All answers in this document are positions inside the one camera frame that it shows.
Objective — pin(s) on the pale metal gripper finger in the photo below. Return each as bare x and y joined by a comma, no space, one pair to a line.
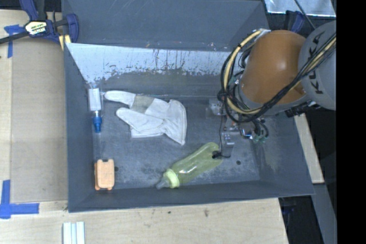
228,143

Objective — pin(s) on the green baby bottle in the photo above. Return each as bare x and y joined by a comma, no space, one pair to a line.
194,165

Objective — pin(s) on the white work glove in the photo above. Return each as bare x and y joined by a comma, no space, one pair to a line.
160,118

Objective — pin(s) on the grey metal bin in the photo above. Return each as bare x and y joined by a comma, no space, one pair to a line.
171,23

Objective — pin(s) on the orange sponge block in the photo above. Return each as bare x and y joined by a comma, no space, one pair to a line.
104,174

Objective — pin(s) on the clear bottle with blue tip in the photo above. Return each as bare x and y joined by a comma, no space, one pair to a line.
95,100

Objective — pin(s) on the brown cardboard board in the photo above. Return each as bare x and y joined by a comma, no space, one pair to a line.
37,123

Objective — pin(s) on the black cylinder on white bracket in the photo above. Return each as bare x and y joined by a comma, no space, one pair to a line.
296,111

